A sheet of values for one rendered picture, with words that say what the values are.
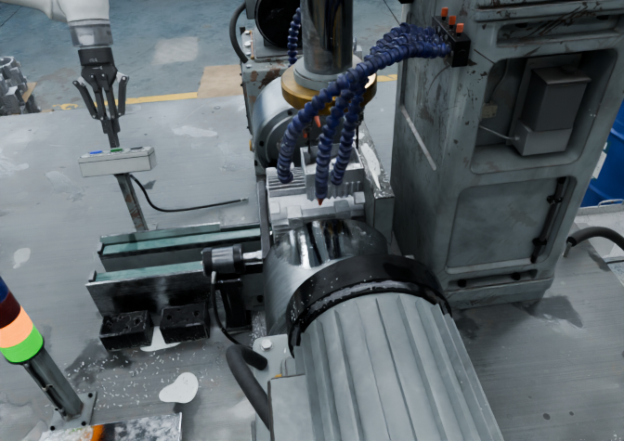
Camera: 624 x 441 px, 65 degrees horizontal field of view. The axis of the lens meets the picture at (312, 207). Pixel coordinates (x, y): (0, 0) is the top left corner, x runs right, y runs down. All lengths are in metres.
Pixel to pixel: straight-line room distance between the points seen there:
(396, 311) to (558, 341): 0.77
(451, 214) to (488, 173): 0.11
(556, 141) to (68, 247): 1.24
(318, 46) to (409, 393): 0.61
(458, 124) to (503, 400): 0.56
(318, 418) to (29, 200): 1.43
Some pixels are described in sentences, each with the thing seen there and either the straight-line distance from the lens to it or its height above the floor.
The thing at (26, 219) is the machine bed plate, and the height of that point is 0.80.
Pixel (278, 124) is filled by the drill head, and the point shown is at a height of 1.12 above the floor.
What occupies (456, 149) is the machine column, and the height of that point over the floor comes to 1.26.
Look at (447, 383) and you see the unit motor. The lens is 0.46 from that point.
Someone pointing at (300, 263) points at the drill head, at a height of 1.15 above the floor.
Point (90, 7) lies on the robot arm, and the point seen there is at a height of 1.39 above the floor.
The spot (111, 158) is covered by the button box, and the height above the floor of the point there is 1.07.
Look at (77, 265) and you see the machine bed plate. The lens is 1.46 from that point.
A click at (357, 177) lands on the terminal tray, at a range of 1.02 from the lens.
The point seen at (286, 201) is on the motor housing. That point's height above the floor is 1.08.
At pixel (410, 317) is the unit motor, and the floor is 1.35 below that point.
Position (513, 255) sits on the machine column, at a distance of 1.15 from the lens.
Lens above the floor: 1.74
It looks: 40 degrees down
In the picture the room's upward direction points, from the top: 3 degrees counter-clockwise
